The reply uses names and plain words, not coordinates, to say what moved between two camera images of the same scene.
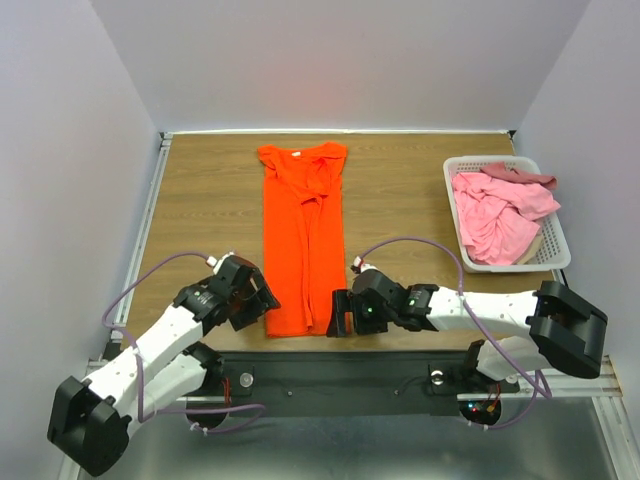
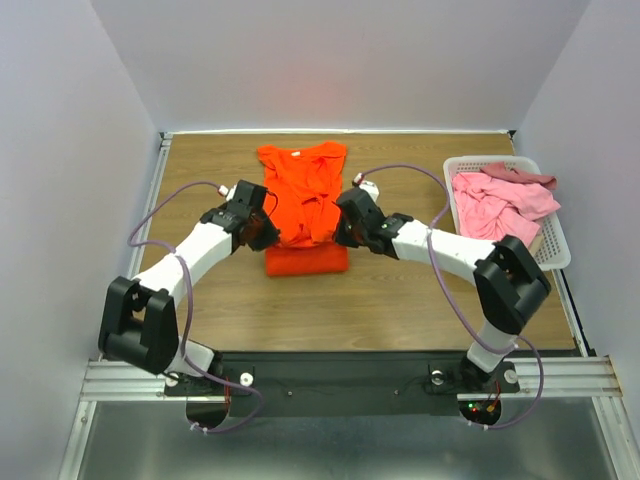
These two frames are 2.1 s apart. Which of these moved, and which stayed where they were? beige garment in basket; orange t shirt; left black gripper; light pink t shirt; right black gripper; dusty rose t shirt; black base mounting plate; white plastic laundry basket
Moved: left black gripper; right black gripper; orange t shirt
Stayed: light pink t shirt; dusty rose t shirt; beige garment in basket; black base mounting plate; white plastic laundry basket
